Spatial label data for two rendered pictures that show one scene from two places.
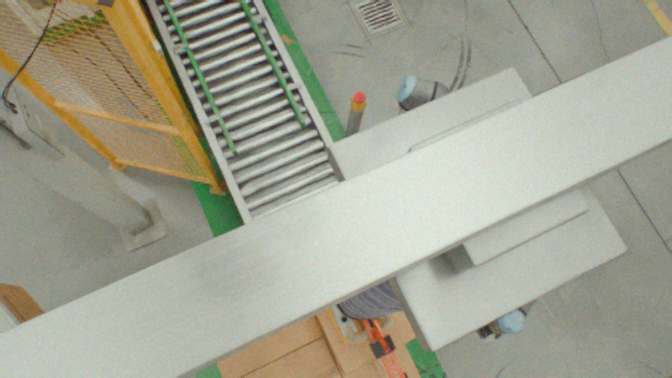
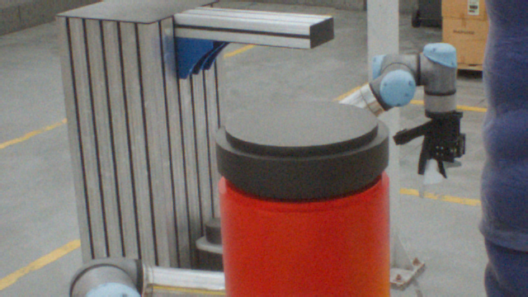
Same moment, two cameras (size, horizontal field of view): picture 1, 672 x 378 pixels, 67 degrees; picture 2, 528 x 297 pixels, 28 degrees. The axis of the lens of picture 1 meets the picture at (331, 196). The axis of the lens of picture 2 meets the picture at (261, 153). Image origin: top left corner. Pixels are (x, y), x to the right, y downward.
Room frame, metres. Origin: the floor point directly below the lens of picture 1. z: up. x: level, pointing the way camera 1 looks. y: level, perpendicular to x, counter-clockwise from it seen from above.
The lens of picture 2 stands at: (1.46, 1.33, 2.43)
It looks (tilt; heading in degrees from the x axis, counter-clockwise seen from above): 19 degrees down; 247
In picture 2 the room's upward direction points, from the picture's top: 3 degrees counter-clockwise
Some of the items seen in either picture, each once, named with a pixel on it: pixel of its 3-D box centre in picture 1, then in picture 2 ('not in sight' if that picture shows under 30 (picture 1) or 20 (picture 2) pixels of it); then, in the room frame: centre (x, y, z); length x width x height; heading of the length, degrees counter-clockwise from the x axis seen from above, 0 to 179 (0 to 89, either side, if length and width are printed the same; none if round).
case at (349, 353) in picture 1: (350, 302); not in sight; (0.21, -0.19, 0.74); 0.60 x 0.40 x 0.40; 35
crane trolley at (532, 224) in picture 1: (486, 188); not in sight; (0.21, -0.19, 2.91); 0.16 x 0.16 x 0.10; 34
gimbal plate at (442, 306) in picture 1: (470, 201); not in sight; (0.21, -0.19, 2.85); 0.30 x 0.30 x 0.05; 34
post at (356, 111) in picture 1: (351, 135); not in sight; (1.29, -0.07, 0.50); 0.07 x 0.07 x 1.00; 34
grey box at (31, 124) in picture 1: (36, 125); not in sight; (0.64, 1.20, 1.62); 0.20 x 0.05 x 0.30; 34
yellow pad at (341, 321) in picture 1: (337, 306); not in sight; (0.16, -0.11, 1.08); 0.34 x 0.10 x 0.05; 35
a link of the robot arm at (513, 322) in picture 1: (508, 320); (438, 68); (0.15, -0.65, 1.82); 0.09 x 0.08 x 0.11; 150
